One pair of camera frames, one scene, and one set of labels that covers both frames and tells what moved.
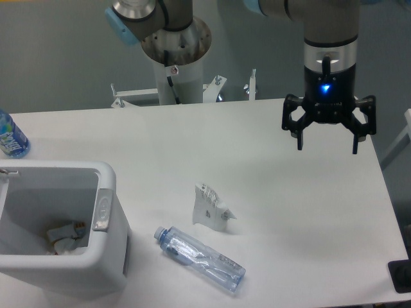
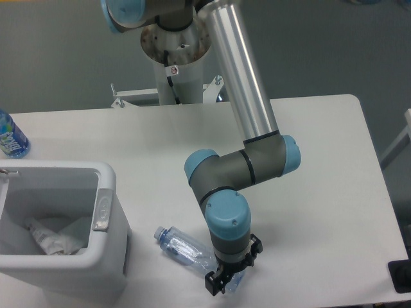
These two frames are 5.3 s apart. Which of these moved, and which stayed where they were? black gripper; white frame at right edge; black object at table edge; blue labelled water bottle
Moved: black gripper
Stayed: blue labelled water bottle; black object at table edge; white frame at right edge
